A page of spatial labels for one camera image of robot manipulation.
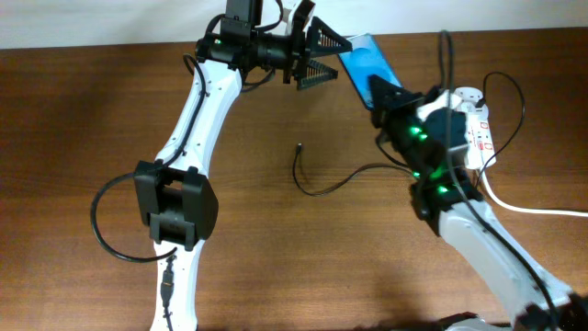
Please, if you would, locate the blue screen smartphone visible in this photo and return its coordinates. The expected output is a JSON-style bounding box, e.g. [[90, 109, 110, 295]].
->
[[338, 33, 402, 110]]

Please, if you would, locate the black charging cable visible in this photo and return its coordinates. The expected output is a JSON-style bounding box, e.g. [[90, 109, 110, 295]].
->
[[291, 71, 526, 198]]

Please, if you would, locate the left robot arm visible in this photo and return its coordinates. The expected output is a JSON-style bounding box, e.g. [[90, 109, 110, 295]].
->
[[134, 1, 352, 330]]

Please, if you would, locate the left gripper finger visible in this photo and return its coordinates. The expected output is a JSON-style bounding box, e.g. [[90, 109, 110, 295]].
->
[[296, 59, 338, 90], [305, 17, 353, 58]]

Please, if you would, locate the white power strip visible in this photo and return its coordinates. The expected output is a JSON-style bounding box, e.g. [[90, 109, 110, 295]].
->
[[454, 87, 496, 170]]

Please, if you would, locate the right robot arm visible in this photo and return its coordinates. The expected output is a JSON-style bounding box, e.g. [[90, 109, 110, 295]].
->
[[368, 74, 587, 330]]

